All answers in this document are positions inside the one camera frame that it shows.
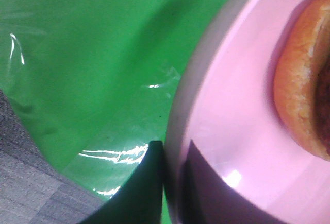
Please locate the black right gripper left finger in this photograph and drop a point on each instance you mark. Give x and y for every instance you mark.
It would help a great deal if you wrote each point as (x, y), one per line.
(139, 200)

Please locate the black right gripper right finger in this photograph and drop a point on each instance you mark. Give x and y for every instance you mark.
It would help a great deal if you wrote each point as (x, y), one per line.
(206, 198)

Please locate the pink round plate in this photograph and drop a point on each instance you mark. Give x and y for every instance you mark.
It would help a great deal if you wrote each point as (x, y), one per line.
(224, 104)

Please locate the burger with lettuce and tomato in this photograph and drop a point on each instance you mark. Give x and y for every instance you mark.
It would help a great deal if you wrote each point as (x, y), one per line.
(301, 81)

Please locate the clear tape piece on table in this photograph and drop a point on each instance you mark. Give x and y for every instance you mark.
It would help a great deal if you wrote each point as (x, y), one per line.
(103, 172)

